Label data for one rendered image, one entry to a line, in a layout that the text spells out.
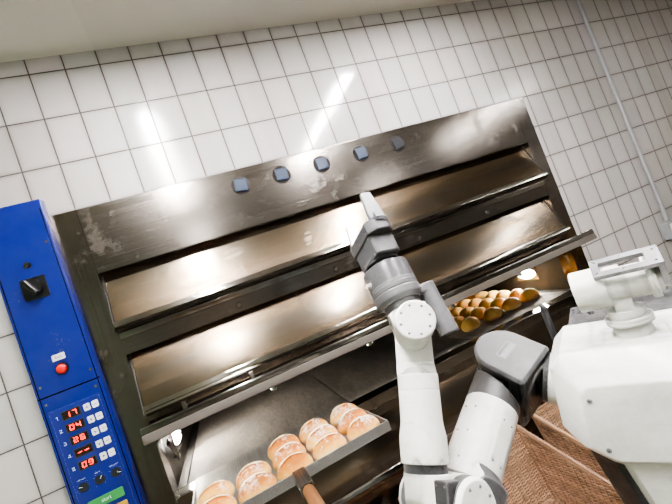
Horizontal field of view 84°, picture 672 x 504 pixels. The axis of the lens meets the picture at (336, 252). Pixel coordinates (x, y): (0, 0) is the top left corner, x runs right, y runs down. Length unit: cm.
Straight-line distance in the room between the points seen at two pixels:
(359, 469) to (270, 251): 80
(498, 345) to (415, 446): 27
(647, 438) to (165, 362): 117
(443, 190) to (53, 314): 141
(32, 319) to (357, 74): 138
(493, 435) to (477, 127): 140
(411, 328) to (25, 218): 115
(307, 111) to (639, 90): 186
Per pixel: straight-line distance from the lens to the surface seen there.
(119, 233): 136
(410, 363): 70
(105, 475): 138
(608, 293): 71
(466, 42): 204
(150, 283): 133
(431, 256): 155
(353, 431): 115
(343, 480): 147
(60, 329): 134
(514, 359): 77
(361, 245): 71
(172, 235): 133
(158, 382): 132
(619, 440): 74
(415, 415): 63
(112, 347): 134
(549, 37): 240
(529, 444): 174
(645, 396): 70
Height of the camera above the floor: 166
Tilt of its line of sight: 2 degrees up
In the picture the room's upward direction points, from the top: 20 degrees counter-clockwise
